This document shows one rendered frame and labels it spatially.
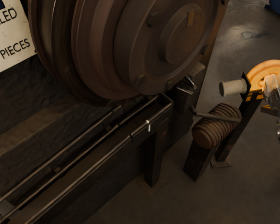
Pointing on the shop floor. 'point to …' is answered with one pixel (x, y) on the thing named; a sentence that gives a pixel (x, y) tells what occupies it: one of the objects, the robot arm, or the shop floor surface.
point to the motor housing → (209, 138)
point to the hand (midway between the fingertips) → (268, 74)
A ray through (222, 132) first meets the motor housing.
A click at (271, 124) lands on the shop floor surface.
